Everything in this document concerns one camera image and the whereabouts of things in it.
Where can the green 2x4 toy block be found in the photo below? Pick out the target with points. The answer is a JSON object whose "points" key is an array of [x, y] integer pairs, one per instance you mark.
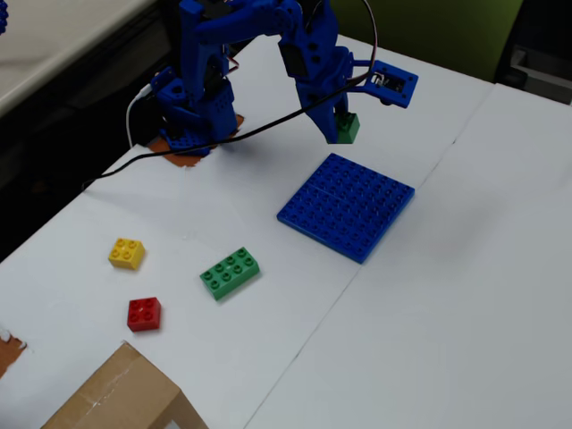
{"points": [[229, 273]]}

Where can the brown cardboard box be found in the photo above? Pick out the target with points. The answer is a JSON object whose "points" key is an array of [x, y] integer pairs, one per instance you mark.
{"points": [[125, 393]]}

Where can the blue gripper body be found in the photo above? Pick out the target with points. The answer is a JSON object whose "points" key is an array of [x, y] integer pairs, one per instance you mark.
{"points": [[318, 99]]}

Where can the yellow 2x2 toy block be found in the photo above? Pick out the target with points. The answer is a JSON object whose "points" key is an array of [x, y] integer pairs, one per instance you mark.
{"points": [[126, 254]]}

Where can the white foam board sheet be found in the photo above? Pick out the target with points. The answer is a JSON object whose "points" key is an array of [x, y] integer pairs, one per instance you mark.
{"points": [[277, 313], [447, 313]]}

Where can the green 2x2 toy block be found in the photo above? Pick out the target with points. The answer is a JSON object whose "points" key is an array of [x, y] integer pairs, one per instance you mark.
{"points": [[349, 130]]}

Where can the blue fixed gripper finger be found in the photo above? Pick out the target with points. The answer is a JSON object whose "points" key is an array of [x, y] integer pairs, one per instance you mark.
{"points": [[326, 125]]}

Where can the grey box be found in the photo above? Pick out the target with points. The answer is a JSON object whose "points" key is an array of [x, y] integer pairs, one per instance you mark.
{"points": [[536, 71]]}

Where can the green chair back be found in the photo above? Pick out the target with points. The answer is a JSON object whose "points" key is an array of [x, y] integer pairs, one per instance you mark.
{"points": [[429, 31]]}

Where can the blue 8x8 toy baseplate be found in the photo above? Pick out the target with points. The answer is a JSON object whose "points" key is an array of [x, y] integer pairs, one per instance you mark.
{"points": [[346, 207]]}

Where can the white side desk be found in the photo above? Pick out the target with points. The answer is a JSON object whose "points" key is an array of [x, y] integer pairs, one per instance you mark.
{"points": [[53, 40]]}

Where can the blue 3D printed robot arm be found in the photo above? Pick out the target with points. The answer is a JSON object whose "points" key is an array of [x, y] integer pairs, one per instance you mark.
{"points": [[201, 53]]}

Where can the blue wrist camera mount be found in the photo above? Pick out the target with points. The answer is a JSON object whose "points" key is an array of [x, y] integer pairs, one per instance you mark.
{"points": [[402, 96]]}

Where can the red 2x2 toy block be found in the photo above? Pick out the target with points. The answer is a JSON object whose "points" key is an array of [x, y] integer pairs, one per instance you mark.
{"points": [[144, 314]]}

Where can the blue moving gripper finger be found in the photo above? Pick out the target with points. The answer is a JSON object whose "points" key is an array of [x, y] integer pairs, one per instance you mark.
{"points": [[344, 105]]}

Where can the blue beaded object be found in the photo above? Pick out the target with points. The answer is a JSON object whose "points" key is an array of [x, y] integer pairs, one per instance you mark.
{"points": [[3, 20]]}

